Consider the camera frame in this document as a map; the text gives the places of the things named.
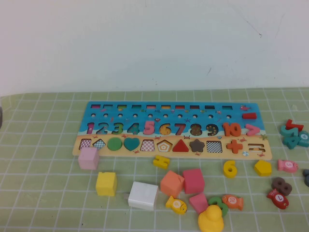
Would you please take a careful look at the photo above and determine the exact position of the pink wooden number five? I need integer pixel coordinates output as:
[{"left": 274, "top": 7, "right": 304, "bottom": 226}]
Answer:
[{"left": 142, "top": 120, "right": 156, "bottom": 136}]

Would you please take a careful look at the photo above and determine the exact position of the yellow wooden number six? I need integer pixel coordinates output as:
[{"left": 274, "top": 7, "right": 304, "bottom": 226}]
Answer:
[{"left": 223, "top": 159, "right": 238, "bottom": 179}]

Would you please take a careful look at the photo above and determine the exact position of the green wooden circle block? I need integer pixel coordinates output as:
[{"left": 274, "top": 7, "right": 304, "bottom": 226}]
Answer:
[{"left": 107, "top": 137, "right": 123, "bottom": 152}]

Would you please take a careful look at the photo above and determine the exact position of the green wooden number three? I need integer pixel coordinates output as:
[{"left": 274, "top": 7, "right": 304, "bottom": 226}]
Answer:
[{"left": 208, "top": 196, "right": 229, "bottom": 218}]

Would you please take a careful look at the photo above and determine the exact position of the teal wooden heart block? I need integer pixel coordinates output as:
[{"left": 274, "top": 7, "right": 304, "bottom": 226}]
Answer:
[{"left": 123, "top": 137, "right": 140, "bottom": 152}]

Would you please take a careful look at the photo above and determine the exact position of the pink wooden parallelogram block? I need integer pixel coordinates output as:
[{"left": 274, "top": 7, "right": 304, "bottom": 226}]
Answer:
[{"left": 189, "top": 192, "right": 210, "bottom": 215}]

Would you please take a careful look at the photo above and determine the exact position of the red wooden triangle block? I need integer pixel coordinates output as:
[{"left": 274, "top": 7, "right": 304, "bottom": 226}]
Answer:
[{"left": 172, "top": 139, "right": 190, "bottom": 153}]

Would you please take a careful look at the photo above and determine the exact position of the brown wooden star block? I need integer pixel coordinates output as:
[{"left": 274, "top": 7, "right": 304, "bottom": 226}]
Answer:
[{"left": 189, "top": 138, "right": 206, "bottom": 153}]

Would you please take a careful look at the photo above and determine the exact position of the orange wooden fish ten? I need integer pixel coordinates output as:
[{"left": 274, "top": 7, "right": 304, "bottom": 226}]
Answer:
[{"left": 221, "top": 194, "right": 244, "bottom": 211}]

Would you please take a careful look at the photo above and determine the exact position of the yellow rubber duck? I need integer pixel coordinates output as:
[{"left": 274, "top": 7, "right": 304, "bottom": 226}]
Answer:
[{"left": 197, "top": 204, "right": 225, "bottom": 232}]

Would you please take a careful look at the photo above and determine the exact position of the orange wooden plus sign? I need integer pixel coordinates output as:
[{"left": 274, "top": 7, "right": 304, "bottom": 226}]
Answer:
[{"left": 226, "top": 139, "right": 243, "bottom": 154}]

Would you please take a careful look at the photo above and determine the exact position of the orange wooden cube block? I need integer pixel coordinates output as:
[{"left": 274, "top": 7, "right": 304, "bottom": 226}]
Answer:
[{"left": 160, "top": 170, "right": 185, "bottom": 198}]

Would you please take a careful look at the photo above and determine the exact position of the pink wooden cube block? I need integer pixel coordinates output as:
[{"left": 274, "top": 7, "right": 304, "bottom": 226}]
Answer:
[{"left": 77, "top": 146, "right": 100, "bottom": 171}]

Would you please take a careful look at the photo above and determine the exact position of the red wooden number seven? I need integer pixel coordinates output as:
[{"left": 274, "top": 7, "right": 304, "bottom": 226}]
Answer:
[{"left": 285, "top": 119, "right": 304, "bottom": 132}]

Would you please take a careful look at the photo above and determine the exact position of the orange wooden number ten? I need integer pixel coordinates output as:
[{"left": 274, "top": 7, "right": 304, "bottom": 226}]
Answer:
[{"left": 222, "top": 122, "right": 242, "bottom": 138}]

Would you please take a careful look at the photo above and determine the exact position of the red wooden fish seven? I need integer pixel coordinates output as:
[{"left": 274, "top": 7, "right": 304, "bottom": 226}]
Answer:
[{"left": 266, "top": 188, "right": 290, "bottom": 210}]

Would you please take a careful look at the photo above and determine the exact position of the pink wooden greater-than sign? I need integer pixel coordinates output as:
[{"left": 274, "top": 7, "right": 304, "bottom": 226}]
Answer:
[{"left": 245, "top": 124, "right": 261, "bottom": 136}]

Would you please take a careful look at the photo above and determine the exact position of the pink wooden fish five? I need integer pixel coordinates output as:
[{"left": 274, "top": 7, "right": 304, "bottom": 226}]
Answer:
[{"left": 277, "top": 159, "right": 299, "bottom": 174}]

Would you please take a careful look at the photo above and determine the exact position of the pink-red cube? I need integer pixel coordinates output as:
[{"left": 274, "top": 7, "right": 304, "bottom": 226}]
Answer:
[{"left": 182, "top": 168, "right": 206, "bottom": 195}]

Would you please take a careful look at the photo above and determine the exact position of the colourful wooden number puzzle board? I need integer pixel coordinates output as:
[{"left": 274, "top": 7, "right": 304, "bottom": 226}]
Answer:
[{"left": 72, "top": 101, "right": 273, "bottom": 160}]

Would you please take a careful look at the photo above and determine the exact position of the yellow wooden pentagon block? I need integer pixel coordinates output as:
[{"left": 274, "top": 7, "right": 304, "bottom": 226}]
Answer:
[{"left": 253, "top": 159, "right": 273, "bottom": 177}]

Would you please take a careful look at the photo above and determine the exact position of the yellow wooden fish nine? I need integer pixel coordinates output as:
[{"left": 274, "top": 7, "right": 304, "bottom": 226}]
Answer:
[{"left": 165, "top": 195, "right": 188, "bottom": 215}]

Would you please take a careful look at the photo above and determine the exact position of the white usb charger adapter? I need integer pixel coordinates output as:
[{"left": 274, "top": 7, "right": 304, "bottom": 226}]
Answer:
[{"left": 124, "top": 181, "right": 159, "bottom": 211}]

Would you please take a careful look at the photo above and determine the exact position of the yellow wooden equals sign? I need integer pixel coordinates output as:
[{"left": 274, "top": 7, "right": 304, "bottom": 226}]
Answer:
[{"left": 153, "top": 154, "right": 171, "bottom": 170}]

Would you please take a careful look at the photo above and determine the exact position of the yellow wooden cube block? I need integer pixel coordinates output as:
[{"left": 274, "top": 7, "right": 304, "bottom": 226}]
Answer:
[{"left": 95, "top": 171, "right": 118, "bottom": 197}]

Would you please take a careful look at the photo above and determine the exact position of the teal wooden fish four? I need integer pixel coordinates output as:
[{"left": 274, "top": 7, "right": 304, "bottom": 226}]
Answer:
[{"left": 297, "top": 130, "right": 309, "bottom": 148}]

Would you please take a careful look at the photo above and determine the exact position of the brown wooden number eight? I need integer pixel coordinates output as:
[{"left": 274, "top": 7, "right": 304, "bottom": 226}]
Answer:
[{"left": 271, "top": 177, "right": 293, "bottom": 196}]

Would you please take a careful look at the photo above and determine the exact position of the teal wooden number four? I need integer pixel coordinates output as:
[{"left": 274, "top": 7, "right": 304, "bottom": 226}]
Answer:
[{"left": 282, "top": 135, "right": 302, "bottom": 150}]

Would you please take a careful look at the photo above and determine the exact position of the green checkered tablecloth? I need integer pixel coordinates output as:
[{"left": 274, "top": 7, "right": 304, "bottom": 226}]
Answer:
[{"left": 0, "top": 87, "right": 309, "bottom": 232}]

